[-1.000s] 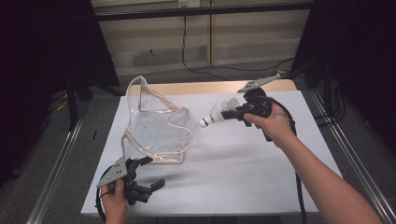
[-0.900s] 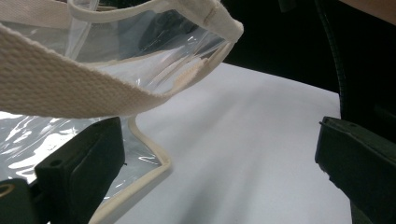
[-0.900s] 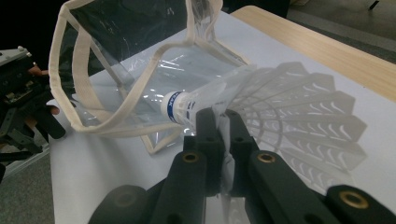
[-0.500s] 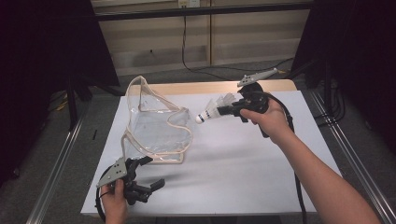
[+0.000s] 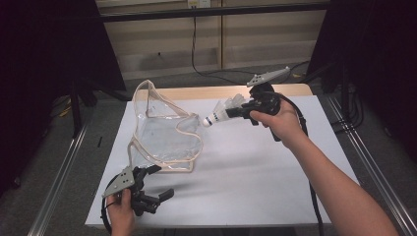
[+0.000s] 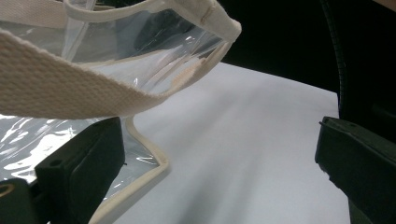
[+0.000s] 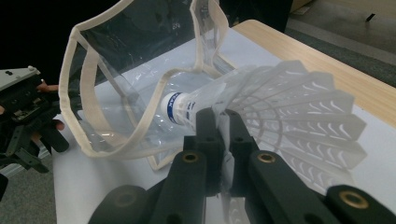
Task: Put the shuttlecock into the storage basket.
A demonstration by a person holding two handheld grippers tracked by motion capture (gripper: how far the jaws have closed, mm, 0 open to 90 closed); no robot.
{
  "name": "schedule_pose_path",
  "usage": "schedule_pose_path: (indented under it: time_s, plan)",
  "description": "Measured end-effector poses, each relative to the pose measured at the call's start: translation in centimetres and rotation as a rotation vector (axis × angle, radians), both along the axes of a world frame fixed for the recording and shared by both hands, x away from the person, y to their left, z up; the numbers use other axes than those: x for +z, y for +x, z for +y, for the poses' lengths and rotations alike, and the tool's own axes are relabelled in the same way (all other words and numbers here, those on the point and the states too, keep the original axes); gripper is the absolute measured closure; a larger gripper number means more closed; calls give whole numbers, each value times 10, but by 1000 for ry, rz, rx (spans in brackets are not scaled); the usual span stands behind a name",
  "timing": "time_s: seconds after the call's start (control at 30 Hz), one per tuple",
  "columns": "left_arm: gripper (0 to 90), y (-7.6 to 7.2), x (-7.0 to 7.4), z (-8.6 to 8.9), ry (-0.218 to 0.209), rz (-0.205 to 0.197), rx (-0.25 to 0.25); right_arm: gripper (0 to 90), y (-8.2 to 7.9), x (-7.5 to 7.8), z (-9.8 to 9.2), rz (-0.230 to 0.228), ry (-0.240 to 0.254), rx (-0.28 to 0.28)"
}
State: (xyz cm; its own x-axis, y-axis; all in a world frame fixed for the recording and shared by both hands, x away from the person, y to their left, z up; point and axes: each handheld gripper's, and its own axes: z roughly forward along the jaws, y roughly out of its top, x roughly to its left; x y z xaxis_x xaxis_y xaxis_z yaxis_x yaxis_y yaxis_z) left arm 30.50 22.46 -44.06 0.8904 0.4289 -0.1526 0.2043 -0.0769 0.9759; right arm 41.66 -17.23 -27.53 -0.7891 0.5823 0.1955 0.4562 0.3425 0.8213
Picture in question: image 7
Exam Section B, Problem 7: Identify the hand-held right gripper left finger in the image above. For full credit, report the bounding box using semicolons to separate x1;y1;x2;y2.
182;106;226;197

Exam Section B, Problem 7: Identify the white plastic shuttlecock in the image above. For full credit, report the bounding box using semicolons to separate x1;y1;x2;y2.
160;60;368;195

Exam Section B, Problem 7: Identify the white table cover sheet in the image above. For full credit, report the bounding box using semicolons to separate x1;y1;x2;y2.
50;27;396;224

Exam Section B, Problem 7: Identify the black curtain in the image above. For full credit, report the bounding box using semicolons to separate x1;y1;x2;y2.
0;0;293;85

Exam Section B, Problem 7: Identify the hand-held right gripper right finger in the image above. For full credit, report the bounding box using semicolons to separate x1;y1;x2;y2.
224;108;260;197

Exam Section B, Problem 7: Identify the clear plastic bag beige trim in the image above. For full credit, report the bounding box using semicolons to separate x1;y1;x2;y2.
58;0;237;172

